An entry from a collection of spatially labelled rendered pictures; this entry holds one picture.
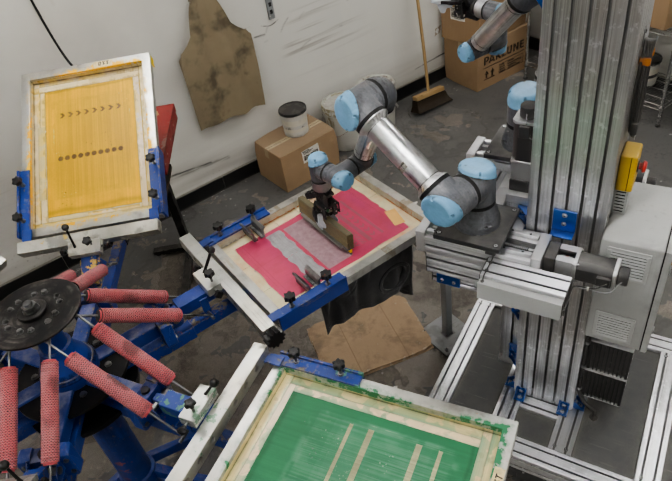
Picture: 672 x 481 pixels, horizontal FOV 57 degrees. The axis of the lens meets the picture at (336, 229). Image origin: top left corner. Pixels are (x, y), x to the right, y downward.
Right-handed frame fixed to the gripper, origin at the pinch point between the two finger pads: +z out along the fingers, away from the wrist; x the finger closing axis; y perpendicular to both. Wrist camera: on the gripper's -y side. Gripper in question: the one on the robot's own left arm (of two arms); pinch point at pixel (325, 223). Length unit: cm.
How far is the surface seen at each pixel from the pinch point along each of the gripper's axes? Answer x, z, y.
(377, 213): 22.9, 4.6, 5.5
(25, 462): -131, -5, 29
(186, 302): -65, -4, 3
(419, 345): 36, 97, 14
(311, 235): -5.7, 5.0, -3.3
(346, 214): 13.1, 4.9, -3.7
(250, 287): -41.8, 1.1, 8.6
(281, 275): -28.0, 4.7, 8.0
